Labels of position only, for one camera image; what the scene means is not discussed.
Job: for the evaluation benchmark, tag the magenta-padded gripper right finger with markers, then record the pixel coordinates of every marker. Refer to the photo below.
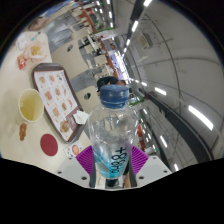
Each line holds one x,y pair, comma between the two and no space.
151,166

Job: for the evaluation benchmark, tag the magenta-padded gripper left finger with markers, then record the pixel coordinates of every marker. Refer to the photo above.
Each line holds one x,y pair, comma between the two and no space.
71,168

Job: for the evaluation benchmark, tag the clear blue-capped water bottle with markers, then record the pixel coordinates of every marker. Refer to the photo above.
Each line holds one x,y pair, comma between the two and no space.
111,133

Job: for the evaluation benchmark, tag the flat round red coaster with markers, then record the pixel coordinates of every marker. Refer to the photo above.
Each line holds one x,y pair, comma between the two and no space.
49,145

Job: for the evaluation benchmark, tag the white crumpled napkin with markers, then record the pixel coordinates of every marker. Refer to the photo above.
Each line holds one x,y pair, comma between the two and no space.
81,117

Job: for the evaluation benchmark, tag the brown fried snack piece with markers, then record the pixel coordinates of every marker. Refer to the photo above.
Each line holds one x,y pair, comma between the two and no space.
22,131

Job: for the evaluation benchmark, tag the beige chair with hole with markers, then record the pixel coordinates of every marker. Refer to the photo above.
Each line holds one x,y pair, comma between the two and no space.
66,58
85,101

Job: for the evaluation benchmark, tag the ceiling lights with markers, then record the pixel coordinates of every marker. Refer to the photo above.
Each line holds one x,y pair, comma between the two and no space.
200,117

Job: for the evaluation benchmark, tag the cream paper cup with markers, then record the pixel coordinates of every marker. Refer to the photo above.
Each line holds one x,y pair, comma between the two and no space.
30,106

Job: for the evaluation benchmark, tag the dark brown food tray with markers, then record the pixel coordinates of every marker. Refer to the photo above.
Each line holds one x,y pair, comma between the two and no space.
37,68

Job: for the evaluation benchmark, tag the paper wrapper with fried food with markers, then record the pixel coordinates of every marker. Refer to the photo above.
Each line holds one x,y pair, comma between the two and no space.
36,50

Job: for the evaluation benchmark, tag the ceiling air conditioner unit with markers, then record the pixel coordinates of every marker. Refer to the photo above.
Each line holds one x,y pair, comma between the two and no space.
145,41

